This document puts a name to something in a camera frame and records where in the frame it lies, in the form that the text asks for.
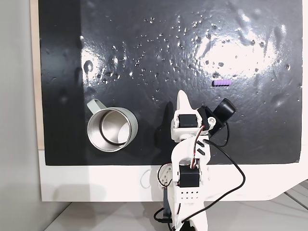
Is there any purple ribbed pen grip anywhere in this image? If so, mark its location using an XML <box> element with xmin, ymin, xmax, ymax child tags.
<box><xmin>212</xmin><ymin>79</ymin><xmax>231</xmax><ymax>87</ymax></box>

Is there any glossy black table mat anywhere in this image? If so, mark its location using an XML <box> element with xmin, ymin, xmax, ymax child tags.
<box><xmin>38</xmin><ymin>0</ymin><xmax>303</xmax><ymax>167</ymax></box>

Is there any pale wooden board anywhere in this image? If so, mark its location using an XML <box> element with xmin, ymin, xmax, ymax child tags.
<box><xmin>29</xmin><ymin>0</ymin><xmax>45</xmax><ymax>152</ymax></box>

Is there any red white black servo wire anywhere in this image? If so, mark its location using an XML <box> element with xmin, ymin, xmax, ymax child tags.
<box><xmin>189</xmin><ymin>124</ymin><xmax>205</xmax><ymax>169</ymax></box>

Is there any grey-green steel mug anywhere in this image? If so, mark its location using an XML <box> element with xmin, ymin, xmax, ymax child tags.
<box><xmin>86</xmin><ymin>99</ymin><xmax>140</xmax><ymax>153</ymax></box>

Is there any thin white cable loop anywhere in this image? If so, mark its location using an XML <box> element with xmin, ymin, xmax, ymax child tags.
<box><xmin>140</xmin><ymin>169</ymin><xmax>152</xmax><ymax>189</ymax></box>

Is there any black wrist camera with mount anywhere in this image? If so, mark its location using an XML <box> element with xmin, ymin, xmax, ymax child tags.
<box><xmin>196</xmin><ymin>97</ymin><xmax>238</xmax><ymax>140</ymax></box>

